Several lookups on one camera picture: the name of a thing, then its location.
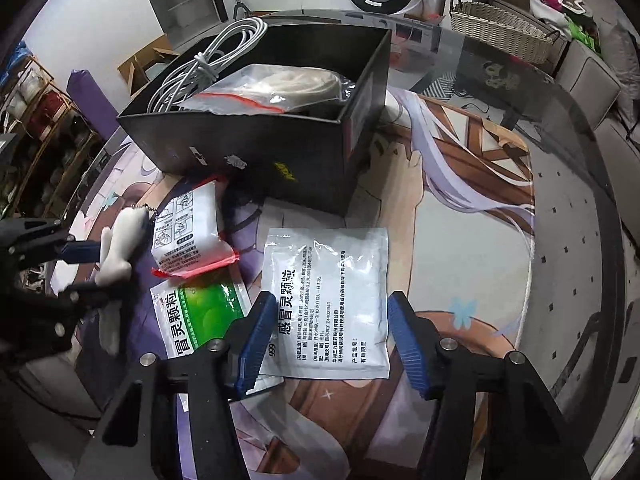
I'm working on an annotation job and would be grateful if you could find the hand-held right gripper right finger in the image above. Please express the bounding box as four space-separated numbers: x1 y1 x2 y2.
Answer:
386 290 591 480

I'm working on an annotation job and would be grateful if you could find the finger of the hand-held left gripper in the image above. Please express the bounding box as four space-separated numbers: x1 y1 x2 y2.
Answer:
56 279 121 323
0 216 102 271

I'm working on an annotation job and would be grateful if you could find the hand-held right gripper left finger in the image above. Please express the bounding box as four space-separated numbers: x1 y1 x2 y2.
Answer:
85 290 279 480

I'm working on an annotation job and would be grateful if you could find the green white medicine packet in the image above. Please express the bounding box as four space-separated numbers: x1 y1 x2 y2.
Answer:
150 280 283 401

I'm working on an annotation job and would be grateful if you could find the white grey medicine packet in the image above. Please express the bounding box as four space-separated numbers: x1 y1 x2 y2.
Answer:
260 227 391 378

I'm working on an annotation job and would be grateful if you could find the red edged white packet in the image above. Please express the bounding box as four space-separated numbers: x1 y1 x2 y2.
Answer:
151 175 240 278

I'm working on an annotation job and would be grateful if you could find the black cardboard box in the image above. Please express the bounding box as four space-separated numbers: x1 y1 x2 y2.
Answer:
116 17 393 216

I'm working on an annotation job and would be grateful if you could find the white cable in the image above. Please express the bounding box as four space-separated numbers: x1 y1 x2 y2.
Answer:
146 16 268 113

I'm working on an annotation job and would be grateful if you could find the zip bag with cream strap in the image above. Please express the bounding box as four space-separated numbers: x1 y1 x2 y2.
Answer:
177 63 358 113

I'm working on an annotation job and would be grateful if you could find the printed table mat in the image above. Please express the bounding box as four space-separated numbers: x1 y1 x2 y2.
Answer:
65 85 538 480

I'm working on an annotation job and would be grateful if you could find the shoe rack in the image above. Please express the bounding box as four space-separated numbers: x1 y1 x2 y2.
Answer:
0 42 103 218

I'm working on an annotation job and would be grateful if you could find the purple rolled mat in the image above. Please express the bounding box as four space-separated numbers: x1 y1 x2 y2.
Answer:
66 69 126 141

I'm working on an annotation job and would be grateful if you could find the brown cardboard box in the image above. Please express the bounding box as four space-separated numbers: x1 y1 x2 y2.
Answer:
122 34 183 96

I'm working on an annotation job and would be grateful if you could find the grey sofa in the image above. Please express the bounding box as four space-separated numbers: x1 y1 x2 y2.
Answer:
555 20 640 171

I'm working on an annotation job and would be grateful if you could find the wicker basket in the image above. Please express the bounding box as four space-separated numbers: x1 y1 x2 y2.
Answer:
449 0 571 65

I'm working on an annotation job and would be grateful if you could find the grey pillow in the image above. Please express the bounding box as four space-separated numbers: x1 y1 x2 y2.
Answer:
600 20 640 81

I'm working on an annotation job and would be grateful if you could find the pile of clothes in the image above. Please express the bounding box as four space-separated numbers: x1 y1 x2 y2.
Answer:
529 0 601 51

